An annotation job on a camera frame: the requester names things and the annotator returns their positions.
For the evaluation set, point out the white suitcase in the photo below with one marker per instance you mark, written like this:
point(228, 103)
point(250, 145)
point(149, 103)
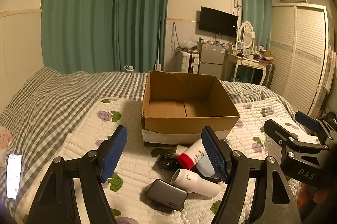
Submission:
point(187, 62)

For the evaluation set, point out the white oval mirror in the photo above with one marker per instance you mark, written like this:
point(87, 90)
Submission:
point(246, 32)

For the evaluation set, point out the white dressing table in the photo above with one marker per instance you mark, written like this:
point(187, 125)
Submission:
point(243, 61)

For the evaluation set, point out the person's right hand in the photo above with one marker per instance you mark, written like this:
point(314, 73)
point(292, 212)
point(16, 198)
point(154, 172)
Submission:
point(319, 196)

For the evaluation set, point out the smartphone with lit screen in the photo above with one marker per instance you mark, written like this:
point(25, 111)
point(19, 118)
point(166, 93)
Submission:
point(13, 176)

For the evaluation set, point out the wide green curtain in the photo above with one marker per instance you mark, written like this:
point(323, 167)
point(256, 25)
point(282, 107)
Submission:
point(79, 13)

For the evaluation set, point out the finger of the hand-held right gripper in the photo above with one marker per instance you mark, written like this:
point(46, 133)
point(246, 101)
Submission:
point(306, 119)
point(279, 133)

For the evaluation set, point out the silver mini fridge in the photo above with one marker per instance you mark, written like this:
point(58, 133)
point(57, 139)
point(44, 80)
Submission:
point(212, 60)

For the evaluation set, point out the white handheld device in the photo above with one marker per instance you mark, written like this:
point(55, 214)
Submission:
point(192, 180)

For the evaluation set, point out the white bottle with red cap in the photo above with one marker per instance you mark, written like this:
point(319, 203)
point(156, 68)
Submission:
point(193, 154)

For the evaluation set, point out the hanging light clothes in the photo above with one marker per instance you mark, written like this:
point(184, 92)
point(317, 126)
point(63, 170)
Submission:
point(330, 68)

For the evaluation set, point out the narrow green curtain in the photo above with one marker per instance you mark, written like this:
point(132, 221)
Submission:
point(256, 13)

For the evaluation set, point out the brown cardboard box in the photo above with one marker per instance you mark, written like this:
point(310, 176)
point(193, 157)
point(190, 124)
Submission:
point(184, 97)

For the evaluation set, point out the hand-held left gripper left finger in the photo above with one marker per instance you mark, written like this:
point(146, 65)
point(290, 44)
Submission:
point(114, 152)

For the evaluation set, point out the clear water jug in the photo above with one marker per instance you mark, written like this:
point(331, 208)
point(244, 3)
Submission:
point(129, 68)

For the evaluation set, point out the dark suitcase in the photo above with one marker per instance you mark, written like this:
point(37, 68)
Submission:
point(270, 75)

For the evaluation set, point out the white louvred wardrobe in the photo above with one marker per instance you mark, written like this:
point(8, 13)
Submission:
point(300, 55)

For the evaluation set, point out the grey power adapter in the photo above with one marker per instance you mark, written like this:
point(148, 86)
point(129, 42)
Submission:
point(165, 195)

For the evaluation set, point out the white flat mop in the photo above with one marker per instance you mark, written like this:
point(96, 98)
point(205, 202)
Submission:
point(158, 50)

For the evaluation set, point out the white and red plastic bag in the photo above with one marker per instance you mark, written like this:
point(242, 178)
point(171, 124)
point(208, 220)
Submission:
point(4, 138)

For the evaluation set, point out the small cardboard box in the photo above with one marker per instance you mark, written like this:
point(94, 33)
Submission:
point(267, 54)

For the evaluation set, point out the clear plastic bag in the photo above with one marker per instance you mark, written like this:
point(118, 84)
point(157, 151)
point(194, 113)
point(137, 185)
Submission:
point(190, 45)

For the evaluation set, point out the white floral quilt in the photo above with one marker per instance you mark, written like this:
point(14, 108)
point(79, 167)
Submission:
point(137, 174)

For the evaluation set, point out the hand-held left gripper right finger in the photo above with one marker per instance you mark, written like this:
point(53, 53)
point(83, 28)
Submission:
point(213, 155)

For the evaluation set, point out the black remote control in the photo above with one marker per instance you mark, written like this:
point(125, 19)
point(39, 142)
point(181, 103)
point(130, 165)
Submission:
point(167, 162)

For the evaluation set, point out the black wall television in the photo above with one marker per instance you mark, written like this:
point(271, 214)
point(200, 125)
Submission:
point(218, 21)

